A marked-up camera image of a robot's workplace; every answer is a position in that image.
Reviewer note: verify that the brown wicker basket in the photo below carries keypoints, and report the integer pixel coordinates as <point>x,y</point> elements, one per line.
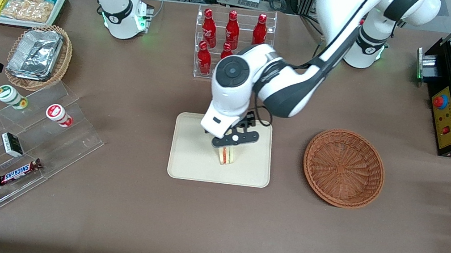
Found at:
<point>343,168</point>

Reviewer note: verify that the clear acrylic bottle rack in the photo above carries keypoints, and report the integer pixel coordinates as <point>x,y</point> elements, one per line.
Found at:
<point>193,67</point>

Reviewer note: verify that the triangular sandwich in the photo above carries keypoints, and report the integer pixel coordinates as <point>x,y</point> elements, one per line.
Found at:
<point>227,156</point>

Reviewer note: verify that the green sunflower lid cup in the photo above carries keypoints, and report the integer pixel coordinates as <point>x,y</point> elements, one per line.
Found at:
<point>6,94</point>

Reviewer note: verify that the clear acrylic tiered shelf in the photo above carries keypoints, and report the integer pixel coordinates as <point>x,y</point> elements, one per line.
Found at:
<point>60,141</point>

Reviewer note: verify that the cream rectangular tray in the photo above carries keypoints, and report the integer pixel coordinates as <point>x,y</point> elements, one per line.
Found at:
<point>193,157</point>

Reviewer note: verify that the light wicker basket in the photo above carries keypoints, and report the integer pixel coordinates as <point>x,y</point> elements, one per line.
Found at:
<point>65,60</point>

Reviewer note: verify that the red cola bottle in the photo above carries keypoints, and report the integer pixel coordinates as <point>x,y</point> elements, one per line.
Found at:
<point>260,30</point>
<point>232,30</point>
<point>227,50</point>
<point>209,29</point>
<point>204,60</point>

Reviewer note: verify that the white power strip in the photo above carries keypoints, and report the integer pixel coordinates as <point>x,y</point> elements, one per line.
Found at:
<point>247,0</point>

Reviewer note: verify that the red round knob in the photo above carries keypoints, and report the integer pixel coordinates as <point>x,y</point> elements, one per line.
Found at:
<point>440,101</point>

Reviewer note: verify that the Snickers chocolate bar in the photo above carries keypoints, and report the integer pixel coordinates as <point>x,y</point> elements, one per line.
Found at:
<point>19,172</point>

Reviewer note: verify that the dark green small box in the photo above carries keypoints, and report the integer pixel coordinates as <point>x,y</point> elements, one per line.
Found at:
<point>12,145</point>

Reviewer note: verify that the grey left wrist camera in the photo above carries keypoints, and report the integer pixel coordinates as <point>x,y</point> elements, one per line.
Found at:
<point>234,139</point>

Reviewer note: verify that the aluminium foil container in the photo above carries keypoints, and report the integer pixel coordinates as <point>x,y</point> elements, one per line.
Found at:
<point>35,53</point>

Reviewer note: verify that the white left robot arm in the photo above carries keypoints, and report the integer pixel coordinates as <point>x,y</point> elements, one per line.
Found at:
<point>286,86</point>

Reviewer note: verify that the red lid cup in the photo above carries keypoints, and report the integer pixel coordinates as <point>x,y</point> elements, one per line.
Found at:
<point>56,112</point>

